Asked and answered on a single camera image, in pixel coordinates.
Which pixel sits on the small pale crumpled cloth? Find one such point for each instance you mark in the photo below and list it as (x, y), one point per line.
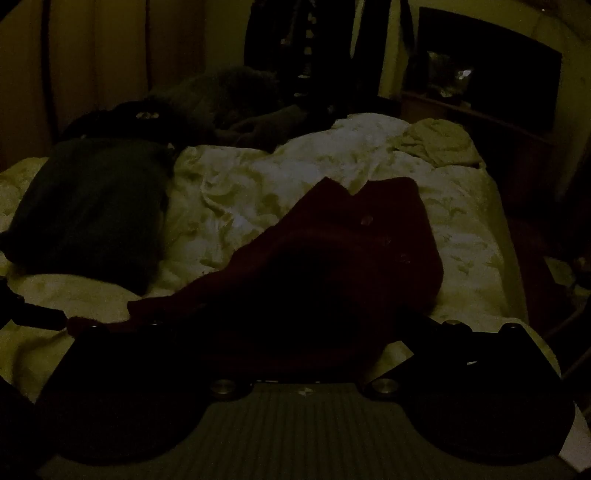
(439, 142)

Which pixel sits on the dark clothes pile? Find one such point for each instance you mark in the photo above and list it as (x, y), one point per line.
(95, 208)

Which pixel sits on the white floral bed sheet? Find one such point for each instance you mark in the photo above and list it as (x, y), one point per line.
(222, 197)

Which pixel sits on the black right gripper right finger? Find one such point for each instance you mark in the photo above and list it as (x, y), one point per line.
(480, 396)

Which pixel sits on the brown curtain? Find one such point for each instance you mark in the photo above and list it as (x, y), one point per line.
(63, 59)

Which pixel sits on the dark large garment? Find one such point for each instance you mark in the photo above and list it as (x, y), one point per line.
(319, 295)

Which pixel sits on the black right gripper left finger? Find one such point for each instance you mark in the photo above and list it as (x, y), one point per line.
(127, 392)

